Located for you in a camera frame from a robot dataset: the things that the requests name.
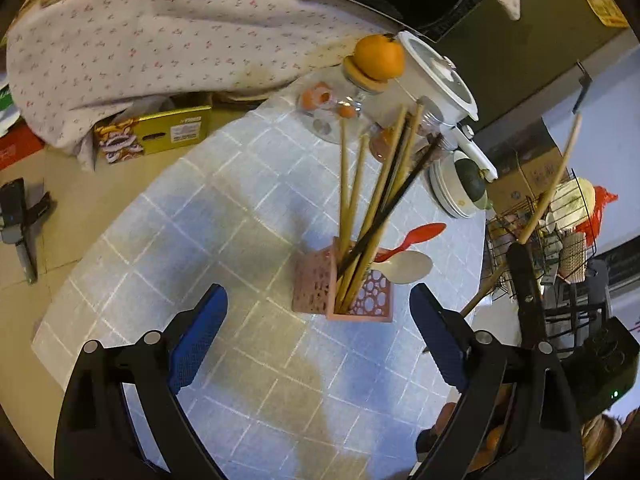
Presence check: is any wooden chopstick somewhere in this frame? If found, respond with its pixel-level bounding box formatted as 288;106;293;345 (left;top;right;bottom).
335;103;424;314
459;112;585;319
337;117;348;262

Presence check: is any black metal-tipped chopstick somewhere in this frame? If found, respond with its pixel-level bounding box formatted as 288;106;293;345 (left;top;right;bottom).
342;108;412;278

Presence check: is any white plastic spoon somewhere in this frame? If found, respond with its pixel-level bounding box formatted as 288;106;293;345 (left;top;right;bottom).
372;250;433;284

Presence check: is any black device on floor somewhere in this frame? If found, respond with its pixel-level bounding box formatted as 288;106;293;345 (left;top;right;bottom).
1;178;53;284

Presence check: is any red plastic spoon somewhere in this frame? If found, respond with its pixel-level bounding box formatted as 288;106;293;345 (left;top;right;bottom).
374;222;446;262

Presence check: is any red plastic bag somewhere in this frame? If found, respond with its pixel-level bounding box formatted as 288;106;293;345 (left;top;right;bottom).
575;185;618;247

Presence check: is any dark green avocado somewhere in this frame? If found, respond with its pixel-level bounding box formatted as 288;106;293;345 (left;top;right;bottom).
454;158;486;203

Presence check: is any pink perforated utensil holder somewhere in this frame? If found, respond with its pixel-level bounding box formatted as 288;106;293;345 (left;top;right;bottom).
292;237;394;323

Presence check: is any stack of white bowls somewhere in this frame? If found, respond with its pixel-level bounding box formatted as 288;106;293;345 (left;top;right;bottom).
426;151;492;219

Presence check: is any cardboard box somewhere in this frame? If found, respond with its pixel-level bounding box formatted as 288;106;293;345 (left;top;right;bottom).
487;148;563;214

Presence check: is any yellow snack box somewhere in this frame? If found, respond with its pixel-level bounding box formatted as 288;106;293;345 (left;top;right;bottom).
94;105;212;164

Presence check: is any red box on floor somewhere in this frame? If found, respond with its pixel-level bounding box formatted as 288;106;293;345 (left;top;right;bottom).
0;120;46;170

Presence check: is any brown spice jar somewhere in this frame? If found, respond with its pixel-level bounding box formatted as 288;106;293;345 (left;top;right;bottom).
411;108;450;165

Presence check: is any red spice jar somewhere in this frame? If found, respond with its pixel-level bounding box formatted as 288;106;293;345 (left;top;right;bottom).
369;126;395;162

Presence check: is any white pot with lid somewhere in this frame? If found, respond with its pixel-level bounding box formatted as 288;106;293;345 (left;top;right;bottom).
374;32;498;182

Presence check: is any floral white cloth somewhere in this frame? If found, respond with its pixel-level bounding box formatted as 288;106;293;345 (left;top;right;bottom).
6;0;392;167

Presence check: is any glass jar with cork lid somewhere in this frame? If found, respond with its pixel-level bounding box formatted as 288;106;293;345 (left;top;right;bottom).
296;55;388;144

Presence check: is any orange fruit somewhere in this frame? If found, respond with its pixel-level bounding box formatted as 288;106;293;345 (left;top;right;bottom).
352;34;405;81

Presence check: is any wire dish rack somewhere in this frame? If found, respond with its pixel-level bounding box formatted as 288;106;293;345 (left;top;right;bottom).
482;170;596;292

